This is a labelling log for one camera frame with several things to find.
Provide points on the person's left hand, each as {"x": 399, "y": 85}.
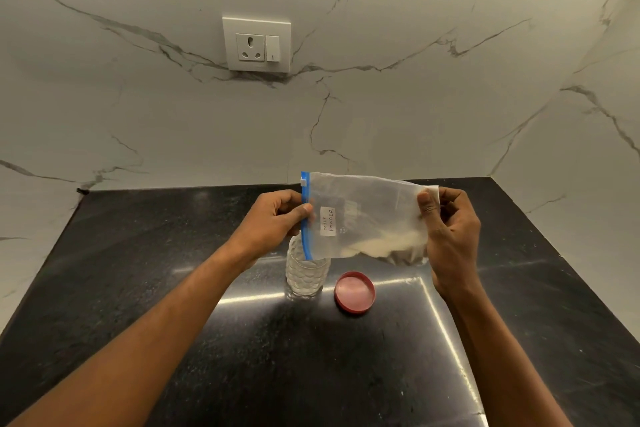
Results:
{"x": 265, "y": 226}

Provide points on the person's right hand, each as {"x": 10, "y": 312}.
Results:
{"x": 455, "y": 246}

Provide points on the clear plastic jar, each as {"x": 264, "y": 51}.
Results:
{"x": 303, "y": 274}

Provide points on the person's right forearm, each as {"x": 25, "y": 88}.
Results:
{"x": 500, "y": 366}

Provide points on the person's left forearm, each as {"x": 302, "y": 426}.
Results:
{"x": 135, "y": 341}

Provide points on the person's left thumb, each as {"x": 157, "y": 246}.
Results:
{"x": 297, "y": 215}

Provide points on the red jar lid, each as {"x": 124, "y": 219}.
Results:
{"x": 354, "y": 292}

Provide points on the white wall socket with switch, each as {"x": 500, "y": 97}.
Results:
{"x": 256, "y": 45}

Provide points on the clear zip bag with powder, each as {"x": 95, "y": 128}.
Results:
{"x": 367, "y": 219}

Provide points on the person's right thumb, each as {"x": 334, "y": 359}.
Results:
{"x": 428, "y": 214}

